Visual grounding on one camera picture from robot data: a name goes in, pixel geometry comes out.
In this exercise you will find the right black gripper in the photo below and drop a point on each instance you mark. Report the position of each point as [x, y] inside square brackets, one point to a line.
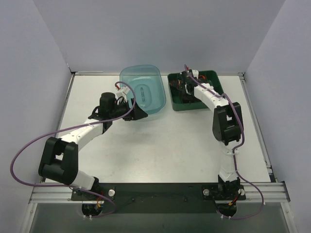
[183, 91]

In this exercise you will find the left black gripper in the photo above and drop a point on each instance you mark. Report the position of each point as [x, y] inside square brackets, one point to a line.
[132, 111]

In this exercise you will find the green compartment organizer box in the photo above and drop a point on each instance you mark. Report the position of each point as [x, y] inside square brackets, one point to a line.
[181, 101]

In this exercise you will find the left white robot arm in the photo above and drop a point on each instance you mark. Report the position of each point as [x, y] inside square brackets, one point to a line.
[59, 161]

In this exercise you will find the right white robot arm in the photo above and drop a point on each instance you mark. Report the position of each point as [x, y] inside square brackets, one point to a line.
[227, 124]

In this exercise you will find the orange black rolled tie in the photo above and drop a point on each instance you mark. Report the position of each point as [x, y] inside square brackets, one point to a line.
[202, 78]

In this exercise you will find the teal plastic tub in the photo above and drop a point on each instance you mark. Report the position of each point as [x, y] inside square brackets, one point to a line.
[148, 87]

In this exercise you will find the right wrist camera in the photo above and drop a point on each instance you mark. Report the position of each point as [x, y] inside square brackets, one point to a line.
[191, 72]

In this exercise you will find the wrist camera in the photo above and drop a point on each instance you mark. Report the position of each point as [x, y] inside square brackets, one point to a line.
[122, 92]
[191, 72]

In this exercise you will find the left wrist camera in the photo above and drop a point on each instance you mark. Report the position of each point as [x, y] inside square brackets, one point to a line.
[122, 92]

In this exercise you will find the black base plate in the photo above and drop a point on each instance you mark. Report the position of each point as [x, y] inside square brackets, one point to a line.
[160, 198]

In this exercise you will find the aluminium rail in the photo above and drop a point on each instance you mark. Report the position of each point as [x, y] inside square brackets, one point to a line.
[272, 192]

